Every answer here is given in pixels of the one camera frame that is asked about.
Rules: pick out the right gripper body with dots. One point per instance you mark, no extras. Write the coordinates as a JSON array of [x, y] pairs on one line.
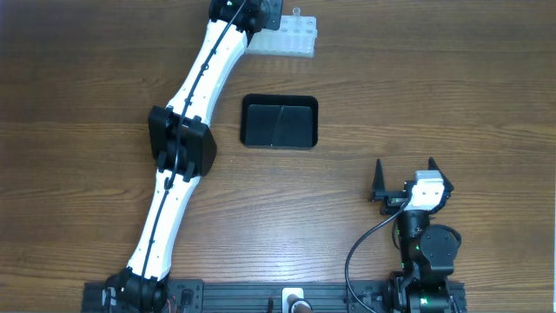
[[393, 200]]

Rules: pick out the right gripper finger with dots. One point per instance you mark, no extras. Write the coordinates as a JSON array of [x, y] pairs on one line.
[[448, 186], [379, 180]]

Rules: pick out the clear test tube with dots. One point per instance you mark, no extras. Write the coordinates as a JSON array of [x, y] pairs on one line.
[[278, 126], [296, 11]]

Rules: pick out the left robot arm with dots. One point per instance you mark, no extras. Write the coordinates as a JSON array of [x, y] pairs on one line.
[[217, 56]]

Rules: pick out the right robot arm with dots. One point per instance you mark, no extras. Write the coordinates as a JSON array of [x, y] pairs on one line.
[[436, 250]]

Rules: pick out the black tray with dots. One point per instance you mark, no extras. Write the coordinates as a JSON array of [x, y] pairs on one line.
[[299, 126]]

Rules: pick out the white test tube rack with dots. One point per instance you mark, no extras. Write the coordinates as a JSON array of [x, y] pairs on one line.
[[291, 45]]

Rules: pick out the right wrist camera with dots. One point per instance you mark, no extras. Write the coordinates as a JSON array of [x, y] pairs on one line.
[[428, 191]]

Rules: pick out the mounting rail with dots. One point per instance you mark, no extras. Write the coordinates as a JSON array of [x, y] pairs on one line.
[[243, 300]]

